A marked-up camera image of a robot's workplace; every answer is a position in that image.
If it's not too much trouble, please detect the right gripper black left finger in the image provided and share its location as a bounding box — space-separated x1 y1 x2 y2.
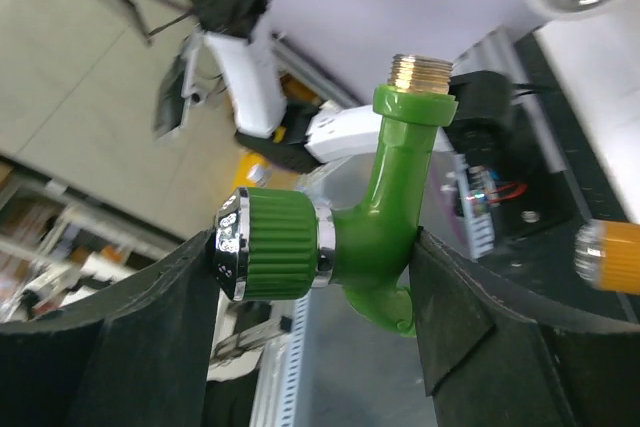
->
1 230 219 426

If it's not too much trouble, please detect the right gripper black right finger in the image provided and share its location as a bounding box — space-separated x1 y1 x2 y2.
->
409 232 639 426

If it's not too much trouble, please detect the green water faucet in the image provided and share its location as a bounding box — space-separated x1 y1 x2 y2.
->
212 54 457 337

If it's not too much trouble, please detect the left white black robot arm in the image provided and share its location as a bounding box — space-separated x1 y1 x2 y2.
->
178 0 457 173

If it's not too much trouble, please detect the orange water faucet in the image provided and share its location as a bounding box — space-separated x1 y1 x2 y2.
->
574 219 640 295

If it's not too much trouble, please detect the right white cable duct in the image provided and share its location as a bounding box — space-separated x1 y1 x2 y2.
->
250 295 313 426

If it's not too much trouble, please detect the white cable duct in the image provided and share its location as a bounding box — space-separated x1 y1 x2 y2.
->
250 295 313 426
453 154 497 261

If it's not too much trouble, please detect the left white cable duct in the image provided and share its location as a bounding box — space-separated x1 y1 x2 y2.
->
453 154 497 261

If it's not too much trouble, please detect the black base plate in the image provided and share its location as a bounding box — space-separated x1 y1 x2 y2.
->
445 28 639 323

